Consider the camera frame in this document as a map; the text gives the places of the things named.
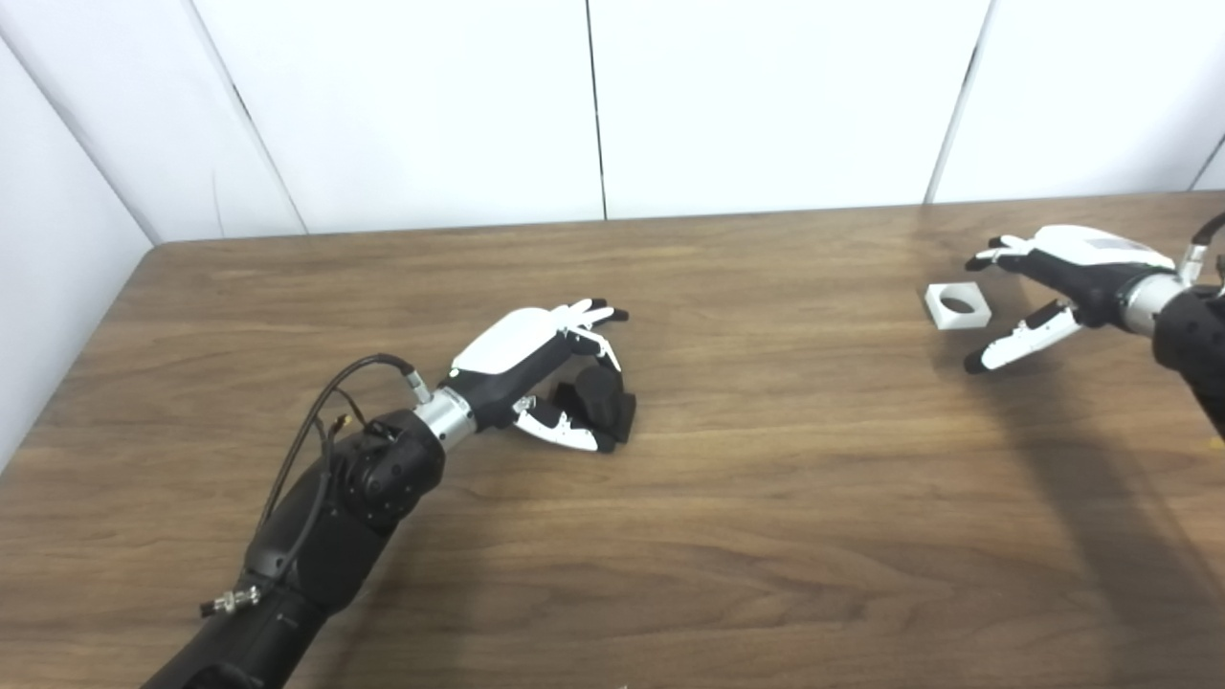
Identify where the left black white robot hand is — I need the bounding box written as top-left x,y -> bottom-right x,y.
413,299 -> 631,455

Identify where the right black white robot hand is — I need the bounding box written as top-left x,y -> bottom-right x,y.
964,225 -> 1192,375

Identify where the black peg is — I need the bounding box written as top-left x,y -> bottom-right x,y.
553,364 -> 637,444

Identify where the white square piece with hole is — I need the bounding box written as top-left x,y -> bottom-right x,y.
924,281 -> 991,332

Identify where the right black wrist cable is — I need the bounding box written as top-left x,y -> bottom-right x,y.
1177,212 -> 1225,286

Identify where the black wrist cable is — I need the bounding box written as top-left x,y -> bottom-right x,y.
199,353 -> 434,618
1177,212 -> 1225,286

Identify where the left thin wire yellow connector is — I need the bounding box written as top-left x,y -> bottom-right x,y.
314,388 -> 369,451

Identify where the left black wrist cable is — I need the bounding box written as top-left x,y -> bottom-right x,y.
199,353 -> 434,618

